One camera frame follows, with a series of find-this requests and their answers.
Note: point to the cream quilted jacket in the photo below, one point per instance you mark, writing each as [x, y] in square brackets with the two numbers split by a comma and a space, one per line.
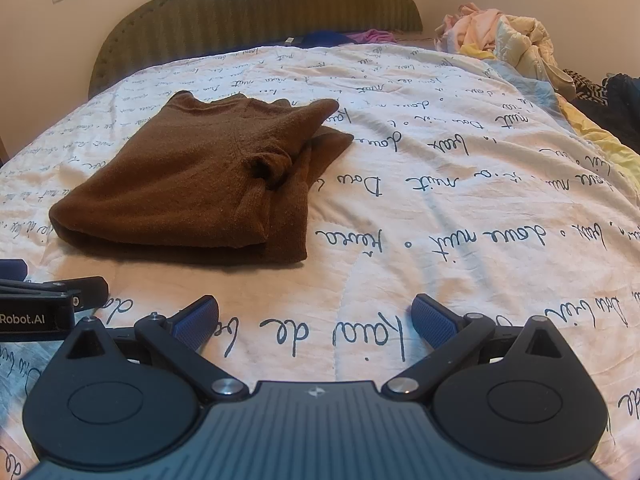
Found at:
[535, 50]

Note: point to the black zigzag patterned cloth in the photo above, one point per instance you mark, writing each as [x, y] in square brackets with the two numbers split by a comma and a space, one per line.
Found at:
[587, 85]

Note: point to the purple cloth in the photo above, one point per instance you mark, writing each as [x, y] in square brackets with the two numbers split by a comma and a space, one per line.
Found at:
[372, 36]

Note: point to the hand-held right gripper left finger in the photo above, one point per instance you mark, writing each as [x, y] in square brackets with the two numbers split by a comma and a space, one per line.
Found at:
[197, 321]

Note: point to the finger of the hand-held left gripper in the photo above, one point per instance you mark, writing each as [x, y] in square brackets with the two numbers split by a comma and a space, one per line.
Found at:
[90, 292]
[12, 269]

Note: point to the white script-printed blanket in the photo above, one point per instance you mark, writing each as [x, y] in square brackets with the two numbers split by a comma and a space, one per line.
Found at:
[425, 200]

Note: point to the light blue quilt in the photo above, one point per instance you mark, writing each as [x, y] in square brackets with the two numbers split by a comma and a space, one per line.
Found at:
[535, 90]

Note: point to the blue cloth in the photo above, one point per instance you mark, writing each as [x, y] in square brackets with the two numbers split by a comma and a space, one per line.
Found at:
[320, 40]

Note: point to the brown knit sweater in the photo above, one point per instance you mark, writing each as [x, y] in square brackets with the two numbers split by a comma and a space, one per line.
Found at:
[190, 180]

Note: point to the green ribbed headboard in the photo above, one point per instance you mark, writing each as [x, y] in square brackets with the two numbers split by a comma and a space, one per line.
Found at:
[260, 5]

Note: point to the dark clothing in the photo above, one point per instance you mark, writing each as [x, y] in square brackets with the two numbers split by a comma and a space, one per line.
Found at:
[620, 105]

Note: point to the pink clothes pile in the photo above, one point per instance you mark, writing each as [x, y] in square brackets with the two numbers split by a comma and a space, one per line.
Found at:
[472, 27]

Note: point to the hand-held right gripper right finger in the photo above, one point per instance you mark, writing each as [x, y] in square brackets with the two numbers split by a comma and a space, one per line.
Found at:
[432, 321]

